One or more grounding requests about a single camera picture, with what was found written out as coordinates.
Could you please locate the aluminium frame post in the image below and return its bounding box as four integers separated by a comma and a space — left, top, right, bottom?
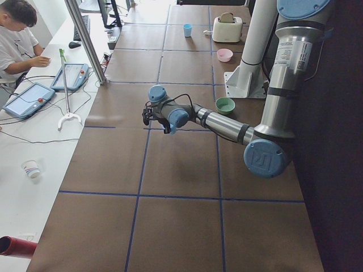
65, 0, 107, 86

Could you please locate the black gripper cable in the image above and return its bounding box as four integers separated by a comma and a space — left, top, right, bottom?
143, 93, 196, 125

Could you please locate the pink bowl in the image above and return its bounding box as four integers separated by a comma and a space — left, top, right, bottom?
217, 48, 233, 62

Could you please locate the far blue teach pendant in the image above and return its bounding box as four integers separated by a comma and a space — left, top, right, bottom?
50, 63, 89, 92

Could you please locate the green bowl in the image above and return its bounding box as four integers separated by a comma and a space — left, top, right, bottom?
216, 97, 235, 115

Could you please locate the paper cup on desk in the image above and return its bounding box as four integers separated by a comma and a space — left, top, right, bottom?
21, 160, 40, 179

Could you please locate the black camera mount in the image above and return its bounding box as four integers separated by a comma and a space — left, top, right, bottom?
142, 101, 154, 126

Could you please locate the person in white shirt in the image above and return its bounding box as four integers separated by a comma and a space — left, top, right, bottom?
1, 0, 50, 82

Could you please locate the slice of toast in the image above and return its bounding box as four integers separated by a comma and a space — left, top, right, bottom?
220, 12, 234, 23

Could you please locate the reacher grabber stick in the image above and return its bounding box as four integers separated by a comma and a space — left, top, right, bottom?
57, 48, 82, 131

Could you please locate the cream toaster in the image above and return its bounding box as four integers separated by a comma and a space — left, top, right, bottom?
212, 16, 243, 43

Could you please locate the light blue cup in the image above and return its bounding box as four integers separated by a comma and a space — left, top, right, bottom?
183, 24, 192, 37

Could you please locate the black keyboard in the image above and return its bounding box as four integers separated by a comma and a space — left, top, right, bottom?
73, 14, 91, 41

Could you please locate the black computer mouse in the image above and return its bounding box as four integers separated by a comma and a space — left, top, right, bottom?
68, 41, 81, 49

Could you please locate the near blue teach pendant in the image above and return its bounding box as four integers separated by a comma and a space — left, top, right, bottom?
2, 83, 55, 120

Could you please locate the red cylinder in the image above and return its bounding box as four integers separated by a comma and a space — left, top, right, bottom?
1, 236, 37, 259

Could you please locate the blue teach pendant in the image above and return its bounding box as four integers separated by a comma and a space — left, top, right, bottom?
2, 83, 55, 120
50, 63, 89, 92

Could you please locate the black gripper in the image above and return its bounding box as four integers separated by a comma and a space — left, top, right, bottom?
153, 103, 170, 134

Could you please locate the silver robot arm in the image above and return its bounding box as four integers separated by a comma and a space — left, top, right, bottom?
142, 1, 335, 178

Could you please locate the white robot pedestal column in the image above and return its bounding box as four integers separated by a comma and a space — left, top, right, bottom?
224, 0, 278, 99

